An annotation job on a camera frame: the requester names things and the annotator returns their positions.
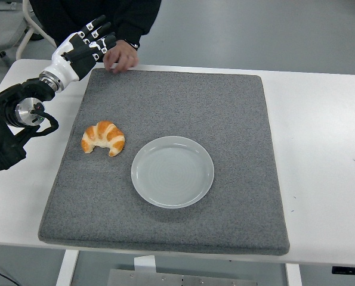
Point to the white bracket under table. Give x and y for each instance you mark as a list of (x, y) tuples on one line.
[(145, 263)]

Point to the person's hand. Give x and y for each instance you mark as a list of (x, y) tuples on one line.
[(122, 58)]

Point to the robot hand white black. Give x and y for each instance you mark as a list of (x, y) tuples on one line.
[(64, 64)]

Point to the grey office chair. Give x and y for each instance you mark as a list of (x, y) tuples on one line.
[(1, 29)]

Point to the black table control panel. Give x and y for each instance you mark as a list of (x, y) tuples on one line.
[(348, 270)]

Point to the golden croissant bread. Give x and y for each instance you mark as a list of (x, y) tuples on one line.
[(105, 137)]

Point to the pale grey round plate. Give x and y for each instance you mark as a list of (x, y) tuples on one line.
[(172, 172)]

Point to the person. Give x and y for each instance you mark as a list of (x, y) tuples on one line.
[(105, 18)]

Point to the grey felt mat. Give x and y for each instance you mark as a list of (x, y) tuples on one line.
[(177, 113)]

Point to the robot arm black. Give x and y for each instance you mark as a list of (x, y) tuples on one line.
[(7, 110)]

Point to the grey metal plate with screws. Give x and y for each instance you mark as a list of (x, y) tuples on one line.
[(171, 280)]

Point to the white table leg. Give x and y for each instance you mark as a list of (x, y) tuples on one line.
[(66, 268), (293, 275)]

